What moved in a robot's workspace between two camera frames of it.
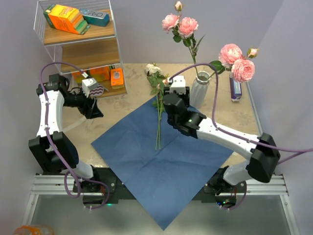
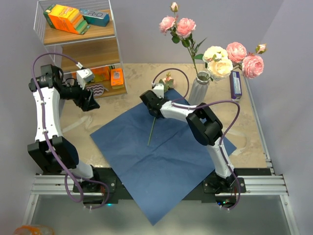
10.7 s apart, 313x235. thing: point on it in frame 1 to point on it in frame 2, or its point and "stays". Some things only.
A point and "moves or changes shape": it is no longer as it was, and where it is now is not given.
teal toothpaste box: (95, 17) stays
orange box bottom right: (116, 77) stays
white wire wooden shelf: (81, 35) stays
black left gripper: (89, 108) to (85, 100)
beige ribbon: (88, 122) stays
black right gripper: (185, 97) to (161, 99)
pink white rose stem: (156, 77) to (219, 66)
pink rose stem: (242, 69) moves or changes shape
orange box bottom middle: (100, 74) stays
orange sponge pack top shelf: (66, 19) stays
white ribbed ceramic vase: (199, 88) stays
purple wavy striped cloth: (97, 91) stays
